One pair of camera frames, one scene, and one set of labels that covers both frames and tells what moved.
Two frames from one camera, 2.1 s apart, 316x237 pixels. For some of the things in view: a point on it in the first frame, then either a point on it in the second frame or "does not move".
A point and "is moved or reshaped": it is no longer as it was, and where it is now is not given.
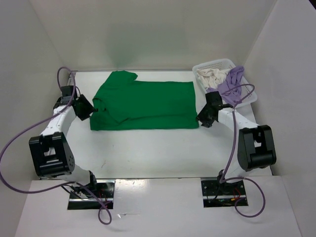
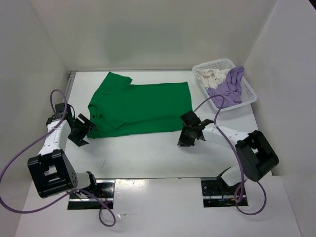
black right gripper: [206, 123] -> [183, 141]
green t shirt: [123, 103] is moved or reshaped
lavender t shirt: [230, 90] does not move
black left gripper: [89, 108] -> [87, 126]
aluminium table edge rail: [70, 82] does not move
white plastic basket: [249, 95] does not move
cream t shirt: [211, 78] does not move
